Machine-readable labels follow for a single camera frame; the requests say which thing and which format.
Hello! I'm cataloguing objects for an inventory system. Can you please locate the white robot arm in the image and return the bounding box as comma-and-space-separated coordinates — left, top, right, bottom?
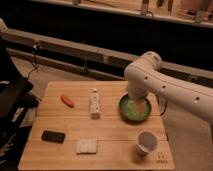
124, 51, 213, 124

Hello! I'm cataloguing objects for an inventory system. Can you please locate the green ceramic bowl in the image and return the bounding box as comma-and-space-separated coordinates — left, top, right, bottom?
119, 94, 152, 122

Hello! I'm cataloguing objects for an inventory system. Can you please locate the white paper cup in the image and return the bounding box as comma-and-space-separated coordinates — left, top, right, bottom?
136, 131, 158, 156

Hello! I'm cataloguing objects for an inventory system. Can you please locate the white tube bottle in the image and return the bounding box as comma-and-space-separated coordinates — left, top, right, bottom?
90, 88, 100, 119

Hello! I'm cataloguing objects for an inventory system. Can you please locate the white folded sponge cloth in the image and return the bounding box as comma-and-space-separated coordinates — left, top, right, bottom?
76, 139, 98, 154

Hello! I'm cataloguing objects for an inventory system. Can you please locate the black smartphone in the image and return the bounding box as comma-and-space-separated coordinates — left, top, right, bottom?
41, 130, 65, 143

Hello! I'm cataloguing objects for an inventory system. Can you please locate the black equipment on left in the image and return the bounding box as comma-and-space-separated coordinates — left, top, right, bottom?
0, 37, 38, 171

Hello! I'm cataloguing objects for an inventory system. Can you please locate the black hanging cable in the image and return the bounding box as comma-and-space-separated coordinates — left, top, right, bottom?
27, 41, 40, 79

